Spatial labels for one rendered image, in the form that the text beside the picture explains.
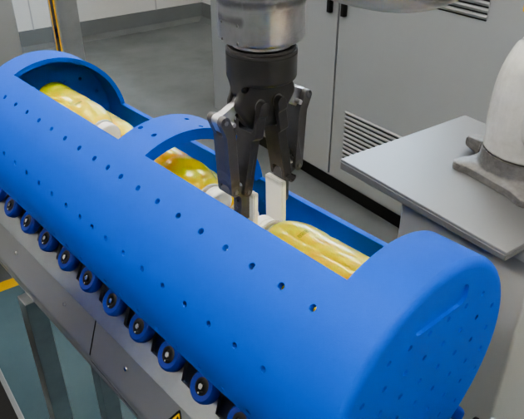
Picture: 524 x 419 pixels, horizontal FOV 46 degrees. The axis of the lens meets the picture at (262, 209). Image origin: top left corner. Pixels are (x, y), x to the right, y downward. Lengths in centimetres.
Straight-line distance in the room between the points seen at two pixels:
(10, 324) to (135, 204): 179
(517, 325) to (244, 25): 79
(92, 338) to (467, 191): 70
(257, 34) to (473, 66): 182
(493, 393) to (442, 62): 146
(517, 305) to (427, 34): 151
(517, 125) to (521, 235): 19
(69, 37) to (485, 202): 121
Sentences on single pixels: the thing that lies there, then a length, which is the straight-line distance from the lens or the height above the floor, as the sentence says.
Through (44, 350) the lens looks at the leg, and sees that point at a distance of 165.
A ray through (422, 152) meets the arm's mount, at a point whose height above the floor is 102.
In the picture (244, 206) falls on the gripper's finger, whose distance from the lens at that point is 70.
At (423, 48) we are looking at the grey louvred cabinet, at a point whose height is 86.
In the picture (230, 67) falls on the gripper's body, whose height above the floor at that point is 137.
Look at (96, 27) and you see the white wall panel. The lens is 586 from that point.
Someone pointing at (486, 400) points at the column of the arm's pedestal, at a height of 62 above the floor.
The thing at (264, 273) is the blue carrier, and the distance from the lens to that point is 61.
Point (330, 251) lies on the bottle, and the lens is 66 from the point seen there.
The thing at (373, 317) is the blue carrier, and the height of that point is 121.
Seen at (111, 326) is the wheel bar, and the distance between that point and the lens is 99.
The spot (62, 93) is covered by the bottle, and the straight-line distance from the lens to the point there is 112.
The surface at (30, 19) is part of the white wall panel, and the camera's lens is 568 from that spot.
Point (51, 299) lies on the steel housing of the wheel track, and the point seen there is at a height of 86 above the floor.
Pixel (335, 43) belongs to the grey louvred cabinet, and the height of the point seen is 76.
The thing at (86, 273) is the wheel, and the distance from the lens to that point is 102.
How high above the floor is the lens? 157
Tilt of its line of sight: 32 degrees down
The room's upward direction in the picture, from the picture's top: straight up
